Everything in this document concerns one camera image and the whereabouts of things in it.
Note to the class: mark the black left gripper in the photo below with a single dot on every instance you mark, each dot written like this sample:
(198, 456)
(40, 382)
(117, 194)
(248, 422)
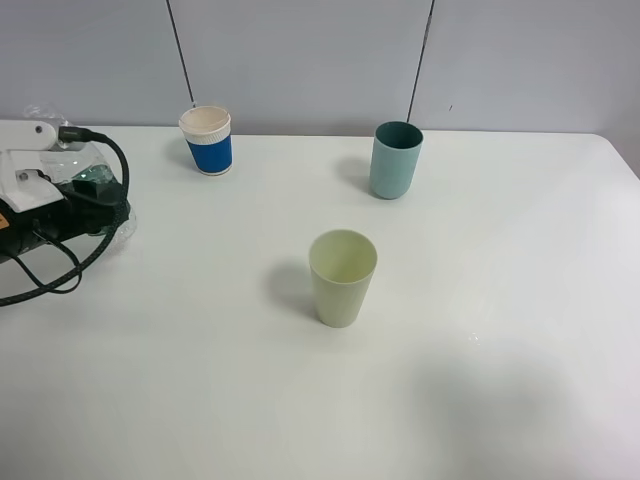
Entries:
(62, 220)

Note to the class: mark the clear plastic water bottle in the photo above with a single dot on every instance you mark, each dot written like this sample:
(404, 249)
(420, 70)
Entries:
(66, 162)

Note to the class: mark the teal plastic cup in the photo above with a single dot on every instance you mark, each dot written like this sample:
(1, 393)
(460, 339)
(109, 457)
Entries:
(396, 149)

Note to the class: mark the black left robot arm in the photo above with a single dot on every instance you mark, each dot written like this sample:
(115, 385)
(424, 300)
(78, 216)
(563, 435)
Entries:
(114, 197)

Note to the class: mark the blue white paper cup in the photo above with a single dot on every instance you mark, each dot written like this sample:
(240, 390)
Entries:
(207, 131)

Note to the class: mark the pale green plastic cup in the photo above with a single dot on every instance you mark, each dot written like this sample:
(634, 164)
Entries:
(342, 263)

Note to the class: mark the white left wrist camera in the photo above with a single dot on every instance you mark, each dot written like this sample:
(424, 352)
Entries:
(22, 141)

